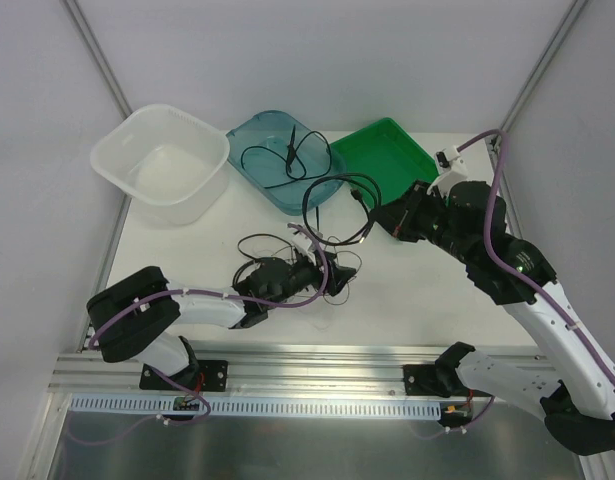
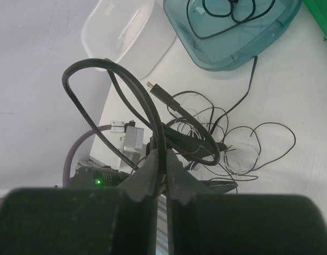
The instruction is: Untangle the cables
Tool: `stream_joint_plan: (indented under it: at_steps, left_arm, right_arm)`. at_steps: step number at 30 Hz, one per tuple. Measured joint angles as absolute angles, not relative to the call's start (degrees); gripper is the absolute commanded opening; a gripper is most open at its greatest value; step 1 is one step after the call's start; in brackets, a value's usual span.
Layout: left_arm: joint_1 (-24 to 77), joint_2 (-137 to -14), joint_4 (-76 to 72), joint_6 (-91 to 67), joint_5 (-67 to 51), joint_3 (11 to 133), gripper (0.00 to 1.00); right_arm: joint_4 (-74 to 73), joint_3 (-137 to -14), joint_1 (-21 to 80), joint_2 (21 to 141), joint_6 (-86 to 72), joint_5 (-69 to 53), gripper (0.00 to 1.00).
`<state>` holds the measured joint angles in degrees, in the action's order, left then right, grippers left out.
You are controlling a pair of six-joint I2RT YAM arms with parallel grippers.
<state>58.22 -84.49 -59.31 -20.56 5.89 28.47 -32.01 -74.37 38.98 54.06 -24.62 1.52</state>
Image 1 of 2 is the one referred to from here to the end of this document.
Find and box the thick black USB cable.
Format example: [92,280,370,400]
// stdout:
[302,172,383,247]

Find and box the thin brown wire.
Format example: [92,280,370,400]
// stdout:
[231,232,363,307]

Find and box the thin black USB cable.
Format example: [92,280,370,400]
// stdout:
[240,124,334,191]

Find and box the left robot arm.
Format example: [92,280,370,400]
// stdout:
[86,251,358,391]

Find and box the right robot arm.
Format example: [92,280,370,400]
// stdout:
[373,181,615,456]

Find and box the green plastic tray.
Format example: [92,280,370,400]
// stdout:
[331,118,438,206]

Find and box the teal translucent plastic tray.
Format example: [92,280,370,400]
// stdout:
[227,110,347,216]

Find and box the white plastic tub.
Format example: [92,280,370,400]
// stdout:
[90,104,230,225]

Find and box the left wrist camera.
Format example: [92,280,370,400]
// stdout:
[287,223,320,265]

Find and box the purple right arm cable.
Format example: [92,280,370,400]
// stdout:
[411,128,615,441]

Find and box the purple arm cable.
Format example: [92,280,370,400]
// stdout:
[411,128,615,441]
[61,224,338,446]

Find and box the aluminium mounting rail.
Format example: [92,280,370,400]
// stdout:
[48,341,446,399]

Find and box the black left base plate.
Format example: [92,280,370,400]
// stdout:
[139,360,229,392]

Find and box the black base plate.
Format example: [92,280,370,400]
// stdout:
[139,360,229,392]
[402,364,438,396]

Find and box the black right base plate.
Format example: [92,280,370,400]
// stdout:
[402,364,438,396]

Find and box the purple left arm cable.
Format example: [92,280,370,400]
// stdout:
[61,224,338,446]

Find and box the white slotted cable duct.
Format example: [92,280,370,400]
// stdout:
[70,394,441,421]

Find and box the left aluminium frame post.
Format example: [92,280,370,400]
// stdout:
[60,0,133,119]

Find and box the aluminium frame post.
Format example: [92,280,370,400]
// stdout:
[60,0,133,119]
[499,0,590,133]

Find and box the right aluminium frame post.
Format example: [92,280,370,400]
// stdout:
[499,0,590,133]

